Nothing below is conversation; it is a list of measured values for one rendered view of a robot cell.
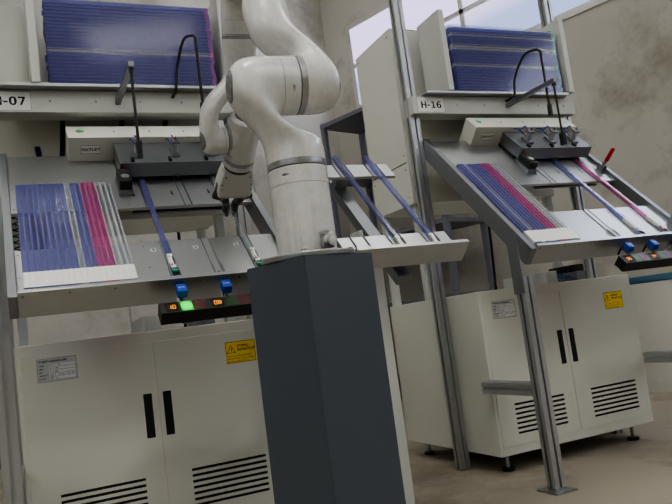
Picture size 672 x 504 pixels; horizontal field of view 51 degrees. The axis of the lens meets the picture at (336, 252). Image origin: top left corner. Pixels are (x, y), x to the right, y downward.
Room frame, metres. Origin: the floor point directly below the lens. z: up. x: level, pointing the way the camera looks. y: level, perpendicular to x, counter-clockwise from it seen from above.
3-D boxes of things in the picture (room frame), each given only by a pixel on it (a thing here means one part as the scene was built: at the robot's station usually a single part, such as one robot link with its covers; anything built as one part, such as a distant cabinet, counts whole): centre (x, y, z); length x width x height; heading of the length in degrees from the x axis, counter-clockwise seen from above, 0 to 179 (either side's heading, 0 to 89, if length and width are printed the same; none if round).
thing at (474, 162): (2.73, -0.74, 0.65); 1.01 x 0.73 x 1.29; 24
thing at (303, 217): (1.42, 0.06, 0.79); 0.19 x 0.19 x 0.18
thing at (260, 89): (1.41, 0.09, 1.00); 0.19 x 0.12 x 0.24; 109
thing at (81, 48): (2.20, 0.57, 1.52); 0.51 x 0.13 x 0.27; 114
